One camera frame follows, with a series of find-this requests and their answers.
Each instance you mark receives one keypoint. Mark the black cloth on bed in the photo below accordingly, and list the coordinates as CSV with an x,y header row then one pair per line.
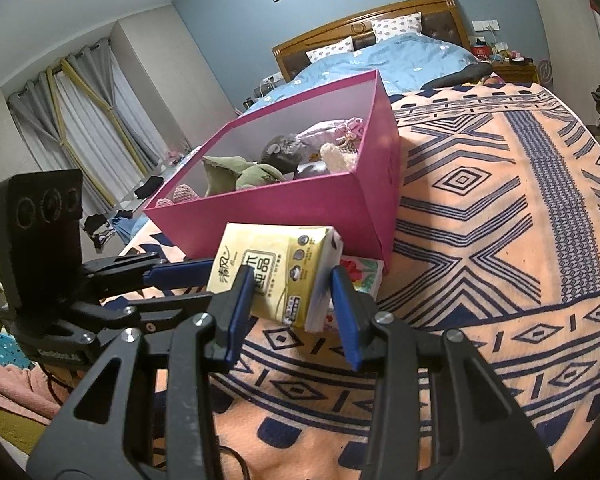
x,y
460,75

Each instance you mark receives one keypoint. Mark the wooden nightstand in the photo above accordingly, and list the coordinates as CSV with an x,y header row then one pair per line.
x,y
517,72

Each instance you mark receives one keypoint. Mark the red box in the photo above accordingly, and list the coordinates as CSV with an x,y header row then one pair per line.
x,y
480,51

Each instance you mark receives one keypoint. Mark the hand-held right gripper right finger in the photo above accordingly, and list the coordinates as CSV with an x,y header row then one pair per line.
x,y
347,310

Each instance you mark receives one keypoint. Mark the orange patterned blanket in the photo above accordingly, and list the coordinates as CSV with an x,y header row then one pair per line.
x,y
480,235

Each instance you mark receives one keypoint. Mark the blue cloth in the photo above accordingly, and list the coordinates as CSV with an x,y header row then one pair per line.
x,y
127,225

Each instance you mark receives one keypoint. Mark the pink cardboard box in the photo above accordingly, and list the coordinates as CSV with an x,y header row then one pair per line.
x,y
280,200

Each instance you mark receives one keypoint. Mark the small pink toy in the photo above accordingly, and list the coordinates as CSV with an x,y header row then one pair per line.
x,y
172,155

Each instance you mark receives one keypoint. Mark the white dotted pillow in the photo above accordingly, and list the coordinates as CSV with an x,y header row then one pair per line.
x,y
397,25
330,50

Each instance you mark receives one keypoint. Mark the black and white clothes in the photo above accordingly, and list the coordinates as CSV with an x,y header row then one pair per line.
x,y
97,230

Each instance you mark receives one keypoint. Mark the white double wall socket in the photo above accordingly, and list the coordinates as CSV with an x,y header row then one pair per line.
x,y
485,25

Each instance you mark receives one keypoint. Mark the yellow tissue pack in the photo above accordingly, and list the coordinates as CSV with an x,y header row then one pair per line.
x,y
275,260

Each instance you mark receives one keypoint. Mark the wooden bed headboard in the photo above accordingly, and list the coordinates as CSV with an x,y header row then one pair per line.
x,y
330,35

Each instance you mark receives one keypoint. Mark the floral tissue pack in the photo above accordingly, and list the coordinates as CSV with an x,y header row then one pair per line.
x,y
362,272

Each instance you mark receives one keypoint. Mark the black folded cloth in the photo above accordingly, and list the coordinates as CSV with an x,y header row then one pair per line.
x,y
149,187

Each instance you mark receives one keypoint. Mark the blue perforated basket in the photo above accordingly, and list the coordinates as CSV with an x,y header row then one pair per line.
x,y
10,352

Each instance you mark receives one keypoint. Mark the pink embroidered tassel pouch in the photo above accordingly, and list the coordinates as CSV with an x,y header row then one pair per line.
x,y
325,130

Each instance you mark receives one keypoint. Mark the white sheer curtain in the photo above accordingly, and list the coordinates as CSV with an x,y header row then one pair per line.
x,y
95,130

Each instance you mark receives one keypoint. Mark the pink round fan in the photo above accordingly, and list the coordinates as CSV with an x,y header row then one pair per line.
x,y
545,70

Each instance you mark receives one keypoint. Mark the olive cloth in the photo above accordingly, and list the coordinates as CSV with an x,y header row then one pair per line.
x,y
5,430

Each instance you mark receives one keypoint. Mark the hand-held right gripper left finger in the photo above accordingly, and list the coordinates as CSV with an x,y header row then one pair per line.
x,y
237,305

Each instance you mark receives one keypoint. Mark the pink knitted plush toy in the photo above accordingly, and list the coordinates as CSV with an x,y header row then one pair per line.
x,y
182,194

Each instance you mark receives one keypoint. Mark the green plush toy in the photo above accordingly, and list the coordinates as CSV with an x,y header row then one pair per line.
x,y
250,175

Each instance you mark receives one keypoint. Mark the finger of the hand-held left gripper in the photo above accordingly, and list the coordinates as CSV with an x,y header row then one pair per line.
x,y
155,317
180,272

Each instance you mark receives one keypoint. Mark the cream knitted plush toy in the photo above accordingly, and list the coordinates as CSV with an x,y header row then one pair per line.
x,y
335,157

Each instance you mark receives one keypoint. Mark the grey curtain yellow trim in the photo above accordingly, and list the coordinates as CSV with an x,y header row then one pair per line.
x,y
130,100
32,130

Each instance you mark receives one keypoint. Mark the grey plush toy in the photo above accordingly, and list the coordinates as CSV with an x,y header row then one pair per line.
x,y
280,147

